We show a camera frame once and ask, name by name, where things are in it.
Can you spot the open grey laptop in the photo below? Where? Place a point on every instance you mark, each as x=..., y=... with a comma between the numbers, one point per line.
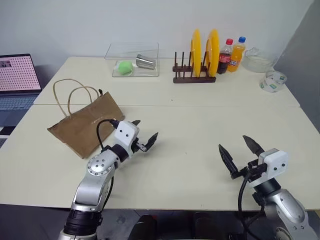
x=17, y=75

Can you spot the green ball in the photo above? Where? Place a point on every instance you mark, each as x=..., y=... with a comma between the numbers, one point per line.
x=125, y=68

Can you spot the dark wooden dish rack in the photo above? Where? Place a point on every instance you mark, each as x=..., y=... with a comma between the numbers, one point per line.
x=193, y=79

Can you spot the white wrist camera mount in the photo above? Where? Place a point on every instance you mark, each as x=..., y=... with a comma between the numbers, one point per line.
x=125, y=131
x=275, y=162

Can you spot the steel cup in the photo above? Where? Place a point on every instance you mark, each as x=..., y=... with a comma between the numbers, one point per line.
x=146, y=62

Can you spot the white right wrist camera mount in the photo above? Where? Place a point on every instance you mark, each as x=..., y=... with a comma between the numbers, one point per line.
x=275, y=162

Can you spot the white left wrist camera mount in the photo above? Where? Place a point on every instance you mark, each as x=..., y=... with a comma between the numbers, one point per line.
x=125, y=131

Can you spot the clear tape roll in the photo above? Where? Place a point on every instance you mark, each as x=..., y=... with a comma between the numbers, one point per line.
x=272, y=85

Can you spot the grey partition panel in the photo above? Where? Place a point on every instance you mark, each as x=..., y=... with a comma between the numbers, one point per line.
x=300, y=50

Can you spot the clear plastic box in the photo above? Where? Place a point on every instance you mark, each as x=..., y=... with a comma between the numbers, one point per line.
x=147, y=50

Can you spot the small black object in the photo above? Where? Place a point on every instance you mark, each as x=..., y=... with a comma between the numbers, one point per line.
x=100, y=92

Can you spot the dark rounded shape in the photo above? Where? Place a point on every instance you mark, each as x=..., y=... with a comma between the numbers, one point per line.
x=145, y=227

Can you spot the yellow plate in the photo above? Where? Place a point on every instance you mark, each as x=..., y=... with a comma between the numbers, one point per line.
x=195, y=52
x=213, y=52

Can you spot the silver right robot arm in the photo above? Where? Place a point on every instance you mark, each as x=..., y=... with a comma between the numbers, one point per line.
x=287, y=207

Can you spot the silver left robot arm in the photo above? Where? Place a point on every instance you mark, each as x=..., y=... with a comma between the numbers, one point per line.
x=95, y=185

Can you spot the orange soda bottle blue cap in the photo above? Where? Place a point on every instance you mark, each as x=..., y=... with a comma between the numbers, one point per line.
x=236, y=58

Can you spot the cola bottle red cap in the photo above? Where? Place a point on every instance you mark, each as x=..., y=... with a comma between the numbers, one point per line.
x=224, y=60

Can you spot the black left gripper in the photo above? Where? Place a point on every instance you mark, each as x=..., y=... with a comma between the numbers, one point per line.
x=137, y=146

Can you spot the clear glass bowl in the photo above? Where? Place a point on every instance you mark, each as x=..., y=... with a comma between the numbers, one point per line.
x=257, y=62

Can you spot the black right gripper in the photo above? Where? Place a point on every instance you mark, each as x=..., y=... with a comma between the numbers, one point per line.
x=255, y=170

